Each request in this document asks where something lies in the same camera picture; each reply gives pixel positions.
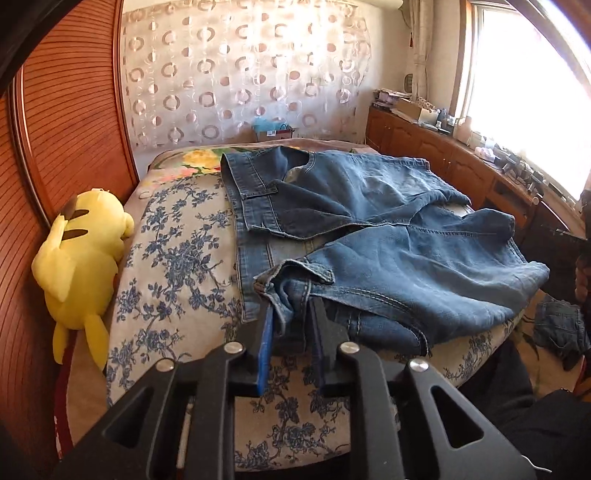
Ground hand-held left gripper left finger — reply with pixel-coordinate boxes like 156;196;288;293
48;300;278;480

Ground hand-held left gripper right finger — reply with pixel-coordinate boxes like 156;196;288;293
307;298;539;480

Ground blue denim pants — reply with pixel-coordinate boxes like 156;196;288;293
221;147;551;357

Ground person's right hand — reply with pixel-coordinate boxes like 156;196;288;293
575;255;591;301

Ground blue floral bed sheet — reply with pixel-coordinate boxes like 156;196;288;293
105;173;527;472

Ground colourful floral blanket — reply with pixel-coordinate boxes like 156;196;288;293
147;144;370;185

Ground yellow plush toy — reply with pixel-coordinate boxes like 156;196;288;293
31;188;136;371

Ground cardboard box with blue cloth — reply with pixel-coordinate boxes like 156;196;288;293
252;117;295;143

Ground person's black clothing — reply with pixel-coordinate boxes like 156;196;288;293
457;342;591;480

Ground wooden cabinet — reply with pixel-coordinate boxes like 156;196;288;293
366;105;587;241

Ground crumpled dark jeans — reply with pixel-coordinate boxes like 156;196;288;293
531;295;591;370

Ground open cardboard box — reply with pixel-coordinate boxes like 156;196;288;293
394;98;439;124

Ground stack of papers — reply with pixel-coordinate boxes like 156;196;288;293
373;89;411;110

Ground circle-patterned sheer curtain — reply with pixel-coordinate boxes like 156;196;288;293
121;0;375;151

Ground wooden headboard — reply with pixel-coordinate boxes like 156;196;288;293
0;0;139;476

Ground beige window curtain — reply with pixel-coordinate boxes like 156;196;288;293
406;0;462;102

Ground window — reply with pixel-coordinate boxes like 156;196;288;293
462;0;591;204

